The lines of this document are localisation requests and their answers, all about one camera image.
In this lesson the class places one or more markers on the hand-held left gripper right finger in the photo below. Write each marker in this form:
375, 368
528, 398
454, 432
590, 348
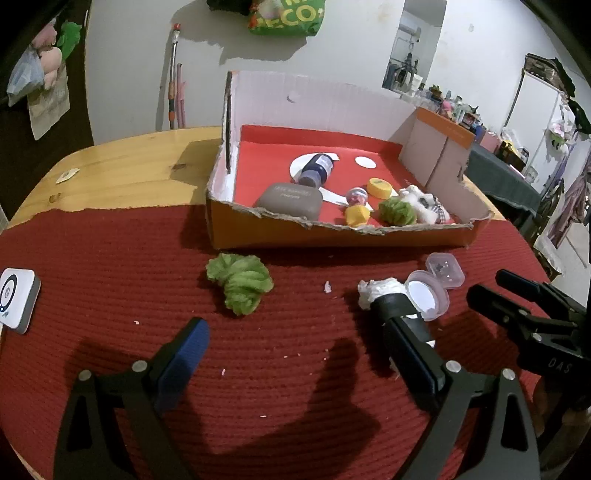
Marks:
415, 364

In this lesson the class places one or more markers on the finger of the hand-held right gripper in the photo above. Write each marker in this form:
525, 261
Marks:
494, 304
521, 282

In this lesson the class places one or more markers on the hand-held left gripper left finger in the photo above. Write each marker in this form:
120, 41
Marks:
184, 364

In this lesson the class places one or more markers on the small clear square box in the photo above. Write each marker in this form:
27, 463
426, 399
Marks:
445, 270

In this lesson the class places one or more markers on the black and white cloth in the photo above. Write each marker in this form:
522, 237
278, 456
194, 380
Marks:
392, 302

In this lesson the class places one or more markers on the clear round container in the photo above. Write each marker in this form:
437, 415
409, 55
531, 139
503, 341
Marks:
427, 297

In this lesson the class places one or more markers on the green yarn pompom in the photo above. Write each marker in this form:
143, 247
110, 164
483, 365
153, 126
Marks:
240, 281
397, 211

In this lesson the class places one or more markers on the orange cardboard box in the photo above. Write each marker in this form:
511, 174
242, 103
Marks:
323, 235

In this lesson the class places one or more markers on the yellow rubber toy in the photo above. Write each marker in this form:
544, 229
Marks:
358, 214

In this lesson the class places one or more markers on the yellow round jar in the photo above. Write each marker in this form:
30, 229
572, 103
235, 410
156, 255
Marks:
378, 187

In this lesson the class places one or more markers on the pink figurine toy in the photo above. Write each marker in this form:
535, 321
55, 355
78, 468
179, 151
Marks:
358, 196

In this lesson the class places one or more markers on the grey eyeshadow case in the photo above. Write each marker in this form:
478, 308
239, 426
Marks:
286, 201

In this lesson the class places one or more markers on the dark blue bottle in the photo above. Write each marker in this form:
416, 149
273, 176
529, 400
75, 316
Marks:
316, 168

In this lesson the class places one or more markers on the person's right hand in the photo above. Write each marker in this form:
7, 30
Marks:
544, 404

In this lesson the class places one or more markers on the hanging clothes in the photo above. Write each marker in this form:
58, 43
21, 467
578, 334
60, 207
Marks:
570, 212

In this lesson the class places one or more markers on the red knitted mat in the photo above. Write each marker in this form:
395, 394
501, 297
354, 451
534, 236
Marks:
277, 392

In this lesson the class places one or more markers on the dark green covered table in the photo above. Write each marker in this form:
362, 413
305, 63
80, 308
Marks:
498, 175

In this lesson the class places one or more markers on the row of bottles and toys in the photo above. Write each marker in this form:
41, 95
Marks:
480, 124

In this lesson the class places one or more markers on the white cabinet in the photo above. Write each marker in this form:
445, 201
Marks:
535, 115

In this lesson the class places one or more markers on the white charging pad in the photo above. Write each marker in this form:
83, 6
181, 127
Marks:
16, 300

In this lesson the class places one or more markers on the small pale sticker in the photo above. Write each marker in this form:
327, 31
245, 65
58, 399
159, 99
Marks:
67, 176

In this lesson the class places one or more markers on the dark wooden door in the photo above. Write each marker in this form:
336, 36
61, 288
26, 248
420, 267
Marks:
74, 124

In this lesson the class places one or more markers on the pink stick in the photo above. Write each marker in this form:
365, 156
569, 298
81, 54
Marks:
181, 97

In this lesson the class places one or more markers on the beige hanging organizer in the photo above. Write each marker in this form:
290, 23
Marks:
48, 110

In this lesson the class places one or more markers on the peach plush toy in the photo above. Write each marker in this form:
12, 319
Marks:
51, 64

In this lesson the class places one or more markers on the clear plastic bag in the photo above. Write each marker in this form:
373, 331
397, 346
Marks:
21, 78

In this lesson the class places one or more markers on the green plush toy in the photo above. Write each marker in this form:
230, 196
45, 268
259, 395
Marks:
70, 39

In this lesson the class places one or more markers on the green tote bag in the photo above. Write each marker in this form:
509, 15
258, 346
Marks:
286, 21

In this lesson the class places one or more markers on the pink plush toy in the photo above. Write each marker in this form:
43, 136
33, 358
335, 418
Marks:
44, 36

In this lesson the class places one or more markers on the black bag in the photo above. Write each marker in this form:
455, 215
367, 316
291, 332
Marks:
228, 4

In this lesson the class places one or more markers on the wall mirror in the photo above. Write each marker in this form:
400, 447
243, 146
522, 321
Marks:
415, 23

